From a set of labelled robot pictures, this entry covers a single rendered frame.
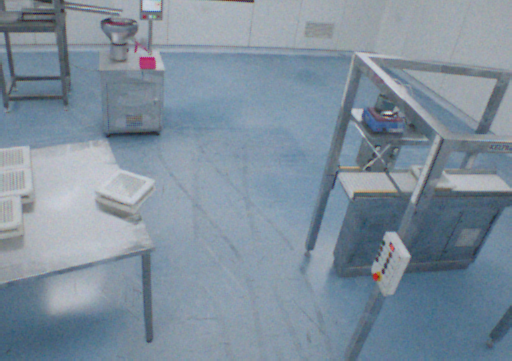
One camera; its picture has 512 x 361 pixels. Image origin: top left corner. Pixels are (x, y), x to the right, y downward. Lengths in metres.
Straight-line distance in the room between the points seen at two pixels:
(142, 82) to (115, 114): 0.44
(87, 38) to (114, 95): 2.86
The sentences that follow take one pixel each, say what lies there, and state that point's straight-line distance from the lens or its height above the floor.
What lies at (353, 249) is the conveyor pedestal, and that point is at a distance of 3.15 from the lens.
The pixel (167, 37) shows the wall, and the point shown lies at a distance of 7.25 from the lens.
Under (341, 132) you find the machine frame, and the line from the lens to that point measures 2.79.
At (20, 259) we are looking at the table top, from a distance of 2.21.
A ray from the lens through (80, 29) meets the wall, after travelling 7.16.
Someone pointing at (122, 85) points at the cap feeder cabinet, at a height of 0.60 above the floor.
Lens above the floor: 2.32
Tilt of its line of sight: 33 degrees down
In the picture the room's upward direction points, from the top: 9 degrees clockwise
